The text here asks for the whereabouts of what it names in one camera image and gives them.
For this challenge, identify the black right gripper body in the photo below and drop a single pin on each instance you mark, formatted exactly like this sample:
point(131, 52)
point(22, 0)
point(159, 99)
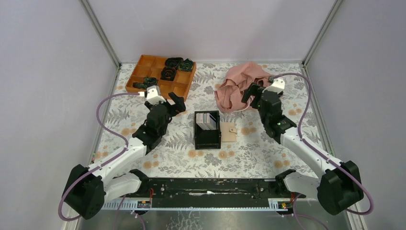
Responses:
point(258, 103)

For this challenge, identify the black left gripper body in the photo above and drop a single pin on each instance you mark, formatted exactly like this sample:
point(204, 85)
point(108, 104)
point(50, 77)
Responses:
point(170, 112)

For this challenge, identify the black card box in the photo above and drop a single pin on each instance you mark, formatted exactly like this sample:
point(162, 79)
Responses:
point(207, 139)

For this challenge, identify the tan leather card holder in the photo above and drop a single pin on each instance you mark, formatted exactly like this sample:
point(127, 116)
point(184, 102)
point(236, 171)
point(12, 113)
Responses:
point(228, 132)

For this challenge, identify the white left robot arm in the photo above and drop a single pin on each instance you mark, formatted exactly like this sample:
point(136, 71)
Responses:
point(89, 187)

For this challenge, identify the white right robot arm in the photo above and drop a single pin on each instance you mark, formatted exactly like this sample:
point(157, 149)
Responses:
point(337, 183)

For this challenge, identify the pink crumpled cloth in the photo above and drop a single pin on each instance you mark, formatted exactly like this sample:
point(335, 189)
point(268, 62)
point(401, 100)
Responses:
point(238, 78)

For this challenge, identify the dark belt lower left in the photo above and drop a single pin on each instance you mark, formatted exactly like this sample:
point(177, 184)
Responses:
point(147, 82)

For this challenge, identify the dark rolled belt centre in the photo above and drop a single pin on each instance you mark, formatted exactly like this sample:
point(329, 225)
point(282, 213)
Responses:
point(168, 74)

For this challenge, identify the dark green rolled belt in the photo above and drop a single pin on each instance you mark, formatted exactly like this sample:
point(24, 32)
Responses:
point(186, 65)

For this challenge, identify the dark rolled belt top left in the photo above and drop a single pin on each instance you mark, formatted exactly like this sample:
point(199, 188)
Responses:
point(173, 62)

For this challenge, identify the floral patterned table mat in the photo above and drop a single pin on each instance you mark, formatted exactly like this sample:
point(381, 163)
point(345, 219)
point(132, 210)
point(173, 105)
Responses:
point(253, 155)

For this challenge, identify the orange wooden divided tray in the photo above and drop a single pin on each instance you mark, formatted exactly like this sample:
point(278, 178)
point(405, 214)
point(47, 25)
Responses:
point(151, 66)

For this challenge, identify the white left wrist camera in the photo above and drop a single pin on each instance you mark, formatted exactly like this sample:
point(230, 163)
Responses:
point(153, 95)

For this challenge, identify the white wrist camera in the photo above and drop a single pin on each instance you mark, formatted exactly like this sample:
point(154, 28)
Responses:
point(153, 95)
point(277, 86)

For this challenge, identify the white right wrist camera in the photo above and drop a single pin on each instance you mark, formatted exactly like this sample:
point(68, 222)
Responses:
point(277, 86)

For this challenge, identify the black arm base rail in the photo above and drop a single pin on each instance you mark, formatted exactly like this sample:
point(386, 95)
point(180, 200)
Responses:
point(210, 193)

